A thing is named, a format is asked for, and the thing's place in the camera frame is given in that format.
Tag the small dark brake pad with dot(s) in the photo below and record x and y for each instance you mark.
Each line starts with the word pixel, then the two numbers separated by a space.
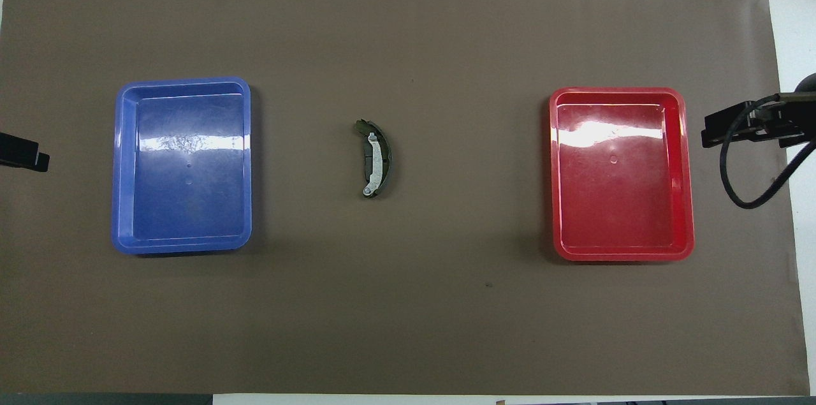
pixel 366 159

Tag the blue plastic tray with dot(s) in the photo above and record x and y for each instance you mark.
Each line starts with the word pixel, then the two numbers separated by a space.
pixel 185 201

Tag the brown table mat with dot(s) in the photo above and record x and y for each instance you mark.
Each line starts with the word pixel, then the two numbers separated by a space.
pixel 408 41

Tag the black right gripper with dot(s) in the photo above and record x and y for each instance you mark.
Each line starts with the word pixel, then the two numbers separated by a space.
pixel 770 121

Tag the red plastic tray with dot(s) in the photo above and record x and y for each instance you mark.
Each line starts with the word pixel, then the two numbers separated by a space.
pixel 621 201

